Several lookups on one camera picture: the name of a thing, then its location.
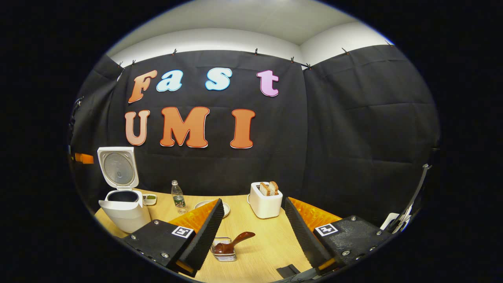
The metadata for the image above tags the white oval plate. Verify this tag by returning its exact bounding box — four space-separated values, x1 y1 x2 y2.
194 200 231 218

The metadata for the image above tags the black backdrop cloth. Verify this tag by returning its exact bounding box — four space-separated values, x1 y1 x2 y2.
68 44 441 226

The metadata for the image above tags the white toaster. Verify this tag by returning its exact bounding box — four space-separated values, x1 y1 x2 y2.
248 182 283 219

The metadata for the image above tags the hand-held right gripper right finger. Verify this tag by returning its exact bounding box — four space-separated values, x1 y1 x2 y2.
285 197 393 276

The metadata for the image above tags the white rice cooker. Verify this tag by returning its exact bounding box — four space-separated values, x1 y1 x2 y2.
97 147 152 233

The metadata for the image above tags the dark brown wooden spoon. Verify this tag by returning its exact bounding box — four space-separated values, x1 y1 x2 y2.
213 232 256 255

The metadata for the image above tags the clear plastic water bottle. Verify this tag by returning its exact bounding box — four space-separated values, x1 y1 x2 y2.
171 180 188 215

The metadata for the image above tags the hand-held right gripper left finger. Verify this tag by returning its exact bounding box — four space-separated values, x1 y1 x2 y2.
122 198 224 277

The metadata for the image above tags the metal wire chopstick holder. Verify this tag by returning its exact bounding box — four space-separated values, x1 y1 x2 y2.
211 237 237 262

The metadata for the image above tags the small black flat object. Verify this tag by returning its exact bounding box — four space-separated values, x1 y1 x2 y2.
276 264 301 279

